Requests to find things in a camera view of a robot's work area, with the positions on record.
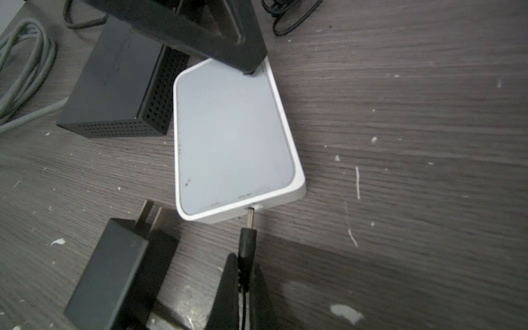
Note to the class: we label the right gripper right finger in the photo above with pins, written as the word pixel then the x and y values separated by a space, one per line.
pixel 262 313

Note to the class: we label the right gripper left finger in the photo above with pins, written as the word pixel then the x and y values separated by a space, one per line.
pixel 225 310

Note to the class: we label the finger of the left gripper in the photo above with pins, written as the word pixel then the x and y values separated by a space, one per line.
pixel 227 31

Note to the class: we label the black power adapter with cable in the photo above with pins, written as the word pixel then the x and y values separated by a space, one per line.
pixel 289 15

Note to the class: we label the black network switch box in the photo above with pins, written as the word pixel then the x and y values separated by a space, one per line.
pixel 126 87

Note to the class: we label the white square router box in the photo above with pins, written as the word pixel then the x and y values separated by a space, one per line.
pixel 234 149

